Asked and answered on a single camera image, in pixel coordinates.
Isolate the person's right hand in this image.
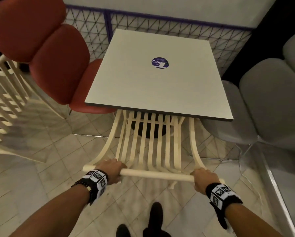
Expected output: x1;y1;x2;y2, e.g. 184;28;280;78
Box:
189;168;221;195

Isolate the person's left hand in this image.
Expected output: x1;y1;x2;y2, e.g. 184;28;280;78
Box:
96;158;128;184

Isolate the cream wooden slatted chair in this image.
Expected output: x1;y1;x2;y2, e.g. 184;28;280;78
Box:
0;55;64;164
83;110;225;190

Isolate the person's right forearm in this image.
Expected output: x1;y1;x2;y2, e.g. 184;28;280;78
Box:
224;202;284;237

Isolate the person's left forearm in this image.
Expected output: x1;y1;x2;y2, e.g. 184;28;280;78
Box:
9;186;91;237

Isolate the black table base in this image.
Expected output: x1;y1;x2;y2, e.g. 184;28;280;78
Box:
131;111;174;139

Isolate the person's right black shoe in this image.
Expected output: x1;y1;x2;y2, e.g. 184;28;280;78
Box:
143;202;164;237

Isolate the person's black shoe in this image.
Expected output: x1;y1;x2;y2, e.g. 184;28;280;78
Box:
116;224;131;237
143;202;164;237

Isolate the person's left black shoe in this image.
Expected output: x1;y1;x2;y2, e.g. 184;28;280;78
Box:
116;224;131;237

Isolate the steel floor ledge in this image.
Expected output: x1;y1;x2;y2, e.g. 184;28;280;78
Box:
257;143;295;237

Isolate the grey upholstered chair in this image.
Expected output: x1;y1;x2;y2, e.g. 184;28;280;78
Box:
202;28;295;156

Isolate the round purple sticker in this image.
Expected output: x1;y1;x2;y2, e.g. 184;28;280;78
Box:
152;57;169;69

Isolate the red upholstered chair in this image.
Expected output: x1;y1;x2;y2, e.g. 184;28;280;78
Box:
0;0;118;115

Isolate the black wrist strap with marker cube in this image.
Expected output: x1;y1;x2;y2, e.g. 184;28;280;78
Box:
71;169;109;207
205;183;244;230

